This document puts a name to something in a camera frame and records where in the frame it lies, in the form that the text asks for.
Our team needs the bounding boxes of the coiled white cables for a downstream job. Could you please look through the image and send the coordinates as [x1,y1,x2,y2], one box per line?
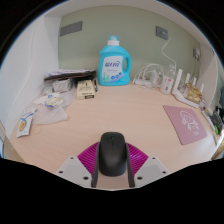
[134,63,166,84]

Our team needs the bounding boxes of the gold snack bag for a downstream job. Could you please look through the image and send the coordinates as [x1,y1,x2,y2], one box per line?
[185,82,203,104]

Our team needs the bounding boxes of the grey pencil case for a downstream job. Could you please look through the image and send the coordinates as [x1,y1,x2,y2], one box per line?
[210,106,224,133]

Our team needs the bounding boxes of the black computer mouse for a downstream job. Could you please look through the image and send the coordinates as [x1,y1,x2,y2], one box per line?
[98,131,129,177]

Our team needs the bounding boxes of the white router with antennas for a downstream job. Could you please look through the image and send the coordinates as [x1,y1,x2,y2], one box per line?
[171,68,206,109]

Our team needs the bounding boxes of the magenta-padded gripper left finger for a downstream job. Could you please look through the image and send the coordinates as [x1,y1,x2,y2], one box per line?
[54,141,101,189]

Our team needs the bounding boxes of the long grey wall plate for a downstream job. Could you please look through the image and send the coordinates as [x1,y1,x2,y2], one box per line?
[59,20,83,37]

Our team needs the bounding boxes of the white power strip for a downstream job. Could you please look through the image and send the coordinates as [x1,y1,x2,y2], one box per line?
[133,77,158,88]

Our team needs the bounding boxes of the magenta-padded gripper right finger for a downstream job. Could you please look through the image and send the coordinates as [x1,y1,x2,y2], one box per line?
[125,142,170,189]

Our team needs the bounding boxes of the white charger in wall outlet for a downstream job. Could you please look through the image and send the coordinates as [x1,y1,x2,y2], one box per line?
[193,47,202,61]

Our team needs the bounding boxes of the white cable from wall socket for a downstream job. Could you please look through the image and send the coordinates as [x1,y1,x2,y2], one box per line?
[161,36,178,73]

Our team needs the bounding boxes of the white charger cables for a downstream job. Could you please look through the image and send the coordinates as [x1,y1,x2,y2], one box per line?
[191,58,202,84]

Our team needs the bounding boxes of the pink mouse pad with drawing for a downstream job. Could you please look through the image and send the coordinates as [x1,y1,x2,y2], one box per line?
[162,104,208,146]

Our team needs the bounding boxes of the white sachet with yellow print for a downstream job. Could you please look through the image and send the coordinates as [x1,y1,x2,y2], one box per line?
[16,106,38,138]

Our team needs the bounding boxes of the clear plastic bags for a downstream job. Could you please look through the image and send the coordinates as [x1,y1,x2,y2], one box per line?
[31,78,77,126]

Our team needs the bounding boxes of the square grey wall socket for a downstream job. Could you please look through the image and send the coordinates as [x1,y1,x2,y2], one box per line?
[155,25,169,41]

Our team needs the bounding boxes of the blue detergent bottle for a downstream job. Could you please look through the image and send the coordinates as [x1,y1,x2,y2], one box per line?
[97,35,133,87]

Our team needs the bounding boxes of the small beige box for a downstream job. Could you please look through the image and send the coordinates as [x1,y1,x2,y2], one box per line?
[76,79,96,100]

